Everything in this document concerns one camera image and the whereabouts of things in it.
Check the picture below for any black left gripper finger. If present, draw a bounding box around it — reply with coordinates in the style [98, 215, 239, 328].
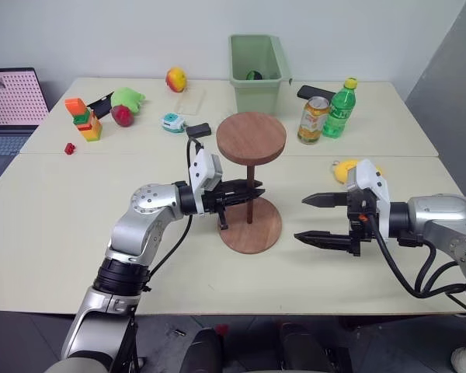
[221, 179, 263, 194]
[224, 188, 266, 207]

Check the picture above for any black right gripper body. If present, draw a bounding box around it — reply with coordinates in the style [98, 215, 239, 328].
[346, 188, 379, 258]

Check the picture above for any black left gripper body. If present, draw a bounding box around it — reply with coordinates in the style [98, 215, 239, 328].
[200, 186, 231, 232]

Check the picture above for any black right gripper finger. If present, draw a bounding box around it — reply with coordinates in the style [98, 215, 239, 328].
[301, 192, 350, 209]
[293, 230, 353, 251]

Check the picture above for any dark wooden pole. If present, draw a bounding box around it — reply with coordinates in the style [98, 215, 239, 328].
[245, 163, 256, 225]

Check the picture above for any round wooden base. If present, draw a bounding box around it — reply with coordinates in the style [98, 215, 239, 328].
[217, 197, 283, 255]

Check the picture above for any round wooden disc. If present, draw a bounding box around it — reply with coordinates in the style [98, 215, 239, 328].
[215, 111, 288, 166]

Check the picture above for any black folding stand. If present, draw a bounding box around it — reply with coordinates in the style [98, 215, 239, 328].
[86, 91, 115, 120]

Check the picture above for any small black box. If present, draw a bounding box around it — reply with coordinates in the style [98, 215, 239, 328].
[186, 122, 213, 138]

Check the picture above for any yellow drink can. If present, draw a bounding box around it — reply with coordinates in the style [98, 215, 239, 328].
[297, 95, 332, 146]

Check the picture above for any green bottle with yellow cap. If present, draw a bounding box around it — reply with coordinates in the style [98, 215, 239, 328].
[322, 76, 360, 140]

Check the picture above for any teal white small device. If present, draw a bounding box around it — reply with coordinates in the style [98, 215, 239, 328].
[160, 112, 189, 134]

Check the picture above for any light green plastic bin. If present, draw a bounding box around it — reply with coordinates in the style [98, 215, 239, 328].
[228, 33, 294, 115]

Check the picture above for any clear plastic tray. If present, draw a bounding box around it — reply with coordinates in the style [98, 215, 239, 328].
[175, 86, 207, 116]

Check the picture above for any black flat phone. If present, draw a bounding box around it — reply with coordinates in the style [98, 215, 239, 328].
[297, 85, 336, 101]

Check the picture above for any dark rounded shape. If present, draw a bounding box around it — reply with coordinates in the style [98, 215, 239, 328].
[278, 321, 337, 373]
[179, 327, 224, 373]

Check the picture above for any yellow red fruit toy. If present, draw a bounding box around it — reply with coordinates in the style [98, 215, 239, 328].
[165, 66, 189, 94]

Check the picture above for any green plush toy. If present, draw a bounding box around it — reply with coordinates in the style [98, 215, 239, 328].
[110, 86, 148, 116]

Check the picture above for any colourful building block tower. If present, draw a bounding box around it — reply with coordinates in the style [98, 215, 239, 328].
[64, 97, 103, 144]

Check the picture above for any grey rounded robot torso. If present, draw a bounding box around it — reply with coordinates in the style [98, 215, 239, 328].
[42, 356, 114, 373]

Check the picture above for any grey laptop with pink screen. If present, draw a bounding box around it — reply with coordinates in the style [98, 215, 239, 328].
[0, 67, 50, 184]

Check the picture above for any yellow plush keychain toy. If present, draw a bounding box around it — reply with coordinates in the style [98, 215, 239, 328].
[327, 158, 384, 184]

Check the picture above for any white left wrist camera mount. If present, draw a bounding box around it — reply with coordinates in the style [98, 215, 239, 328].
[189, 148, 224, 193]

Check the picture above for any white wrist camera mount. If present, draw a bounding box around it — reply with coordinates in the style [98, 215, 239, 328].
[346, 158, 391, 239]
[189, 148, 224, 193]

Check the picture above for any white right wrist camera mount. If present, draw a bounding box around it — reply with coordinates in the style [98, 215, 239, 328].
[346, 158, 391, 239]

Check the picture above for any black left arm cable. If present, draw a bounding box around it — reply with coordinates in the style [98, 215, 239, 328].
[143, 137, 203, 291]

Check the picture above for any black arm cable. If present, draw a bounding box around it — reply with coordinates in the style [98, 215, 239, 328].
[143, 137, 203, 291]
[367, 213, 466, 312]

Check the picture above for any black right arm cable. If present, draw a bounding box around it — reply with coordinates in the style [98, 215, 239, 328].
[367, 213, 466, 312]

